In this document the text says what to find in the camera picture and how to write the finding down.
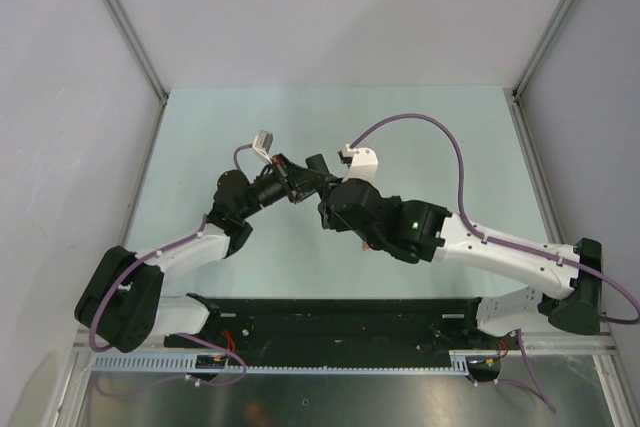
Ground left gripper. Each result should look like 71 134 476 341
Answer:
238 153 327 220

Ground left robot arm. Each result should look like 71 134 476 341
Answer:
74 154 336 353

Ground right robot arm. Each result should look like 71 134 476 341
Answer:
318 179 601 348

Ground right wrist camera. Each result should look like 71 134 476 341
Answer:
338 144 378 183

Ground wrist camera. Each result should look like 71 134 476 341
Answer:
338 144 378 183
252 130 274 165

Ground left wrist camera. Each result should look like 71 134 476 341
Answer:
252 130 274 165

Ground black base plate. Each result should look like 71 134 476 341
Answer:
164 298 498 361

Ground grey cable duct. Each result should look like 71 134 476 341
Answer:
91 351 501 375

